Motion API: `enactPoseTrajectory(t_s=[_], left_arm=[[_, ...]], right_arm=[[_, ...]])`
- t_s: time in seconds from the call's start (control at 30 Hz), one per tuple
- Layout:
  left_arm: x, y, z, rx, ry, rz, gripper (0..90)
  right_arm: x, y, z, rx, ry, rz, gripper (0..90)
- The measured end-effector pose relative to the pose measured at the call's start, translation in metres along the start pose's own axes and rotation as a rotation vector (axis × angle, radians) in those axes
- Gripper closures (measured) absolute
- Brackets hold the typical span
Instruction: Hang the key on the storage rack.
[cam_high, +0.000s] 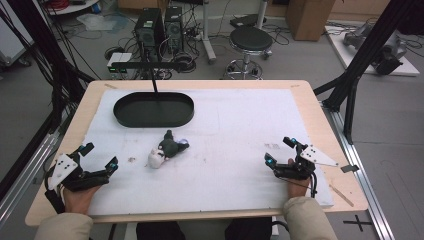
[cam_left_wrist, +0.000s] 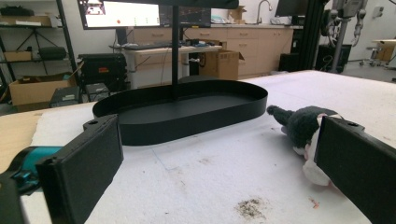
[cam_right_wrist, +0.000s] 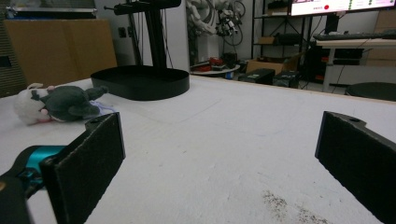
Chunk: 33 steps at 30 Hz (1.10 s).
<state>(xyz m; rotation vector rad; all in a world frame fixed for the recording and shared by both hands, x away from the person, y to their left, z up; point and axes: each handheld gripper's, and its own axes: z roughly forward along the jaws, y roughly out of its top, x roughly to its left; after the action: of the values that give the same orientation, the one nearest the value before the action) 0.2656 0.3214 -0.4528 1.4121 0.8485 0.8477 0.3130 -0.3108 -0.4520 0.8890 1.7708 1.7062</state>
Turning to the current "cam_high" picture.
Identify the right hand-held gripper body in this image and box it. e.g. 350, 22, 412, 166
272, 143, 340, 181

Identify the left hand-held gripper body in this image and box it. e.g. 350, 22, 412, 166
48, 153, 111, 193

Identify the white toy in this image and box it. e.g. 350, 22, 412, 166
147, 148, 168, 170

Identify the dark green toy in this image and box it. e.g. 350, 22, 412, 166
158, 129, 191, 159

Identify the black oval tray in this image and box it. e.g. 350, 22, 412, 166
112, 91, 195, 129

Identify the person's right hand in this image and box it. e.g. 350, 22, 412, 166
286, 158, 312, 200

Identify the person's left hand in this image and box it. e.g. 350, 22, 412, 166
62, 184, 102, 215

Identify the wooden table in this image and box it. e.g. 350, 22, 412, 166
24, 79, 370, 228

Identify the white table mat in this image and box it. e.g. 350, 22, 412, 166
82, 87, 335, 217

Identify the small black tape piece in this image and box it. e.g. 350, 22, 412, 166
340, 163, 361, 174

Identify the thin wooden stick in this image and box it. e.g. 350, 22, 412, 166
328, 184, 355, 208

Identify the white box device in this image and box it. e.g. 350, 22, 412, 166
106, 51, 134, 75

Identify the black bar on stand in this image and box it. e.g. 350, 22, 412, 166
110, 60, 188, 95

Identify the black round stool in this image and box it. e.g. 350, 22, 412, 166
224, 25, 275, 81

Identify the cardboard box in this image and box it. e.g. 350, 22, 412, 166
285, 0, 337, 42

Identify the clear plastic sheet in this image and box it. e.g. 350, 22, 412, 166
76, 12, 130, 35

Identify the black flat case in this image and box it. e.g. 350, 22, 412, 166
229, 13, 268, 29

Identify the black computer tower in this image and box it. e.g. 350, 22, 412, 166
163, 5, 185, 55
134, 7, 166, 64

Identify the grey machine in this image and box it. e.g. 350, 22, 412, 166
342, 22, 408, 76

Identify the white floor board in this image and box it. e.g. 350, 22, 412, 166
324, 24, 421, 78

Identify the white table leg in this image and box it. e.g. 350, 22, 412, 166
199, 0, 218, 65

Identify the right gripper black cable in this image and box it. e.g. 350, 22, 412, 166
309, 171, 319, 199

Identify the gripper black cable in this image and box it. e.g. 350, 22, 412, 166
43, 165, 67, 215
309, 171, 319, 199

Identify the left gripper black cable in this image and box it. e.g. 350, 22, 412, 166
43, 165, 67, 215

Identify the aluminium rail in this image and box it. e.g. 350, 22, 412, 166
0, 131, 63, 229
320, 100, 397, 240

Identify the black metal frame stand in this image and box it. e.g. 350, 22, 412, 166
0, 0, 96, 134
312, 0, 418, 145

